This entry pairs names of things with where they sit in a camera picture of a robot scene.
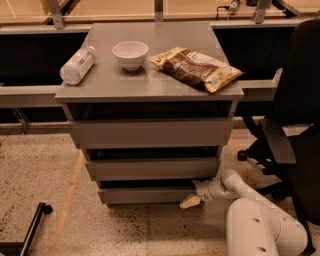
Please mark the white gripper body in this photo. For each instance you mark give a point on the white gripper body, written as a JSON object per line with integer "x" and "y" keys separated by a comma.
{"x": 203, "y": 190}

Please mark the grey bottom drawer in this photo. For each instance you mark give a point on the grey bottom drawer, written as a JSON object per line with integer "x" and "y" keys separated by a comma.
{"x": 149, "y": 195}

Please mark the grey drawer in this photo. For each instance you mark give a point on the grey drawer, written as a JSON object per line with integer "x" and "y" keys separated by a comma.
{"x": 149, "y": 169}
{"x": 151, "y": 133}
{"x": 149, "y": 195}

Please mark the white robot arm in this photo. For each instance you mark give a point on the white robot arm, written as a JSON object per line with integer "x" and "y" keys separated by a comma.
{"x": 254, "y": 225}

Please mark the grey middle drawer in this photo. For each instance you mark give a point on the grey middle drawer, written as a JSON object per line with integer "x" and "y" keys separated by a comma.
{"x": 149, "y": 169}

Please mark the grey top drawer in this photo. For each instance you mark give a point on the grey top drawer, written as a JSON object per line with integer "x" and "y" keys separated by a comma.
{"x": 151, "y": 133}

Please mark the grey drawer cabinet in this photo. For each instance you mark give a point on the grey drawer cabinet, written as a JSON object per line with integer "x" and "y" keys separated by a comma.
{"x": 108, "y": 92}

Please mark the black office chair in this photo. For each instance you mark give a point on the black office chair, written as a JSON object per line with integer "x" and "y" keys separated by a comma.
{"x": 287, "y": 141}

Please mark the brown yellow snack bag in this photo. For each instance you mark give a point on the brown yellow snack bag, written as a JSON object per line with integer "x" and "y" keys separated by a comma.
{"x": 196, "y": 69}

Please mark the white ceramic bowl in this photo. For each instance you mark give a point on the white ceramic bowl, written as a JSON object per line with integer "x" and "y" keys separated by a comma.
{"x": 130, "y": 55}

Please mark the black metal stand leg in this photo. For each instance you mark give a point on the black metal stand leg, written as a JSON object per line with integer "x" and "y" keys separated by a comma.
{"x": 22, "y": 248}

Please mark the clear plastic water bottle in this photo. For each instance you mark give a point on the clear plastic water bottle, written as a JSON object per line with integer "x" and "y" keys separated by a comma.
{"x": 75, "y": 69}

